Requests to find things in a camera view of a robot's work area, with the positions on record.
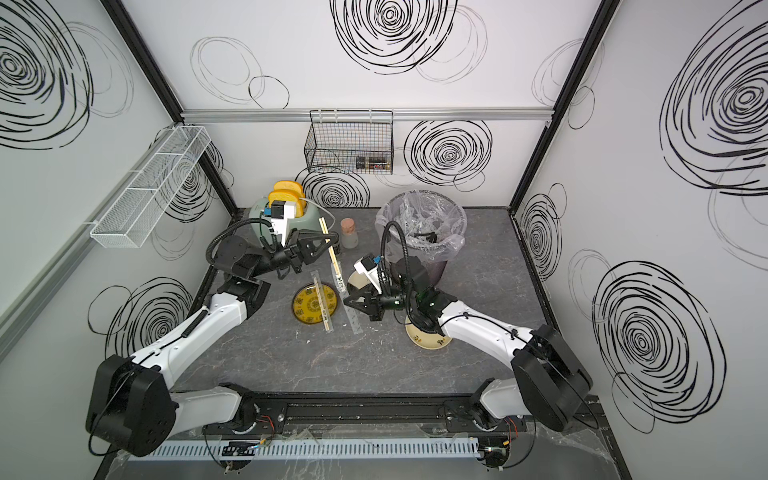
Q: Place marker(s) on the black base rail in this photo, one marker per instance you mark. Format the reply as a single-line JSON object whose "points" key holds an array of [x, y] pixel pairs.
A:
{"points": [[262, 413]]}

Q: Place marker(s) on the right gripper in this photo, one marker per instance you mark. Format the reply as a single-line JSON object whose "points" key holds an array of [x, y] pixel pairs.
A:
{"points": [[372, 306]]}

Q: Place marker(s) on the cream plate with red marks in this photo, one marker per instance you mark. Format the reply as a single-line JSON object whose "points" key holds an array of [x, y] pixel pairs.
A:
{"points": [[427, 341]]}

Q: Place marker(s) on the pink lid glass jar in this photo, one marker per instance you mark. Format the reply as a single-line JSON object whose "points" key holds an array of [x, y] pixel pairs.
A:
{"points": [[349, 236]]}

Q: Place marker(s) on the clear plastic bin liner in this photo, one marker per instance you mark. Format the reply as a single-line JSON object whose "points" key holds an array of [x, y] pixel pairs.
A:
{"points": [[426, 228]]}

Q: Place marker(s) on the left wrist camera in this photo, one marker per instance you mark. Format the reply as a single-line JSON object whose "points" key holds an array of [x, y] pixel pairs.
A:
{"points": [[281, 213]]}

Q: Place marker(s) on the yellow toast slice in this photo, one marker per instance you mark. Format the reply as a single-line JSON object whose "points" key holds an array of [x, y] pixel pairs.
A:
{"points": [[288, 185], [286, 195]]}

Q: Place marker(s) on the mint green toaster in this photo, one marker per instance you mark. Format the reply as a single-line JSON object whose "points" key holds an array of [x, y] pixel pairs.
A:
{"points": [[310, 220]]}

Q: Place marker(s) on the rear yellow toast slice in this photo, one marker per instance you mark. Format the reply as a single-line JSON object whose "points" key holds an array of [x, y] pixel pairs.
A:
{"points": [[288, 185]]}

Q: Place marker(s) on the yellow patterned plate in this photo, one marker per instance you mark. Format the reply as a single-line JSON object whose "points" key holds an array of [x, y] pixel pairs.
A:
{"points": [[306, 306]]}

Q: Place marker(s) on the chopsticks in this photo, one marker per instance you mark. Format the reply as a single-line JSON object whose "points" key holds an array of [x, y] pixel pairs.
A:
{"points": [[337, 272], [361, 269], [322, 301]]}

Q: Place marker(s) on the clear chopstick wrapper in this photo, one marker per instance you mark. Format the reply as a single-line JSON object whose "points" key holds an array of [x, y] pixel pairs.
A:
{"points": [[351, 313]]}

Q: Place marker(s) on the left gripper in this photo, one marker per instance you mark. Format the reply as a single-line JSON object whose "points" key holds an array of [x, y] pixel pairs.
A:
{"points": [[300, 251]]}

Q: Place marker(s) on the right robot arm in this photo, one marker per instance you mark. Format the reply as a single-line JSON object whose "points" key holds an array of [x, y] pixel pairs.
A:
{"points": [[549, 383]]}

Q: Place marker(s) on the cream plate with black patch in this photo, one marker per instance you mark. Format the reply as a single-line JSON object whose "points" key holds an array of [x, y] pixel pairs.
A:
{"points": [[357, 282]]}

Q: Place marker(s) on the front yellow toast slice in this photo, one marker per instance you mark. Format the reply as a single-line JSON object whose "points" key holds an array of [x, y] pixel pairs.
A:
{"points": [[286, 195]]}

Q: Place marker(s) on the white mesh wall shelf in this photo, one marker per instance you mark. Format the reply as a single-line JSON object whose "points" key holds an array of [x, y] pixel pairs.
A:
{"points": [[167, 184]]}

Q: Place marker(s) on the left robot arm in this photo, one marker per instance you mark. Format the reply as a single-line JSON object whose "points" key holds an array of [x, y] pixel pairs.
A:
{"points": [[133, 405]]}

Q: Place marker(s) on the white slotted cable duct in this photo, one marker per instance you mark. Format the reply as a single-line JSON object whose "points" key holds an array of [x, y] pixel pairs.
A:
{"points": [[316, 449]]}

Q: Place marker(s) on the black wire wall basket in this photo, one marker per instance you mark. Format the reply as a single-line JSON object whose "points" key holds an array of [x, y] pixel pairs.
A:
{"points": [[350, 141]]}

